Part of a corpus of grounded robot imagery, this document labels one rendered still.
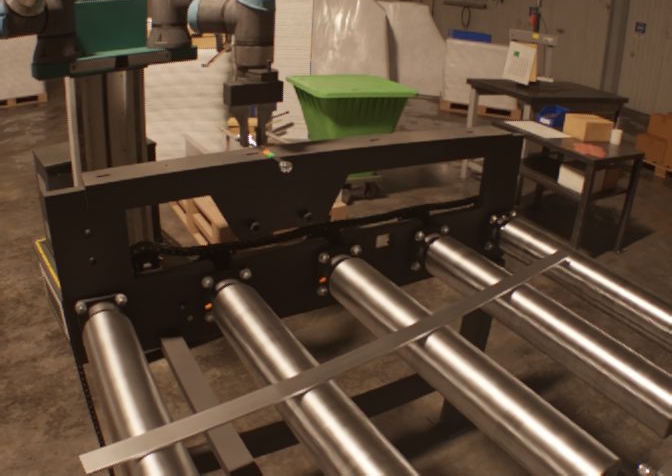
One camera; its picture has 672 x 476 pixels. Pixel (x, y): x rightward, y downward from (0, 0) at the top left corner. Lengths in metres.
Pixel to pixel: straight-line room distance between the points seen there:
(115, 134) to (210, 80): 2.16
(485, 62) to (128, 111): 6.24
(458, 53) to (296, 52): 3.51
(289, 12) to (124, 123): 2.77
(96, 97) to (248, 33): 1.25
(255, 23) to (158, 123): 3.45
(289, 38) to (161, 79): 1.21
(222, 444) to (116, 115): 1.67
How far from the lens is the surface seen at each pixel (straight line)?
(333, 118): 3.77
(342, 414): 0.87
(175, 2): 2.17
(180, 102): 4.51
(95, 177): 1.13
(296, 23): 4.89
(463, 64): 7.92
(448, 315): 1.13
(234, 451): 0.99
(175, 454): 0.83
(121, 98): 2.38
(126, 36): 2.26
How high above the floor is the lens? 1.52
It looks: 24 degrees down
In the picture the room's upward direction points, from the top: 3 degrees clockwise
